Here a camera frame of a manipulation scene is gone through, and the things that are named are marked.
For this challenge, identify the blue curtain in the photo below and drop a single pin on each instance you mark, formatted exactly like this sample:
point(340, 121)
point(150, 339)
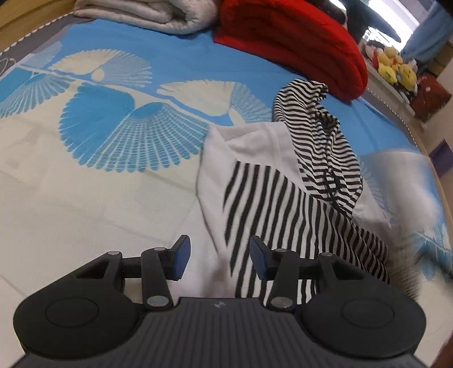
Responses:
point(431, 32)

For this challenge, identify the black white striped hoodie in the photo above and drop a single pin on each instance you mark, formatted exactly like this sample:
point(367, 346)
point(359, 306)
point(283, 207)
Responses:
point(269, 198)

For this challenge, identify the white folded quilt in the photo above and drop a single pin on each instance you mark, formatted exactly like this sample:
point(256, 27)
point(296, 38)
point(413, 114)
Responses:
point(148, 14)

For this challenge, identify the blue feather print bedsheet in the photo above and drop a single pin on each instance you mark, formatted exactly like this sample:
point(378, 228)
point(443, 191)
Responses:
point(106, 184)

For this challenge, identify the red folded blanket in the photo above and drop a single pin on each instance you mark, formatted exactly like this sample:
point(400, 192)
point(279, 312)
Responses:
point(293, 39)

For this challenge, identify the yellow smiley plush toy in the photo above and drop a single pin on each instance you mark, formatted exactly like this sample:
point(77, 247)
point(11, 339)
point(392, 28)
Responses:
point(407, 75)

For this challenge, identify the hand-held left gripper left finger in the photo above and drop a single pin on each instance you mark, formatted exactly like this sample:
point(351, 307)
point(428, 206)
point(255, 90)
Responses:
point(180, 258)

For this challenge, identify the dark blue cloth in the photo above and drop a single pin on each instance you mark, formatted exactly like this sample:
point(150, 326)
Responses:
point(368, 14)

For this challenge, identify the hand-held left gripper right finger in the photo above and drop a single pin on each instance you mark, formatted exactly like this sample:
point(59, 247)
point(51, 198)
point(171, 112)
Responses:
point(258, 260)

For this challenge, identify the purple box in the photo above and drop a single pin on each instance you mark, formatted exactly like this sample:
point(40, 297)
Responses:
point(438, 155)

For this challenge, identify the dark red bag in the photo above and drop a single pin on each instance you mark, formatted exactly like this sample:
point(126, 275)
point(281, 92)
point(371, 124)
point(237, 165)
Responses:
point(433, 97)

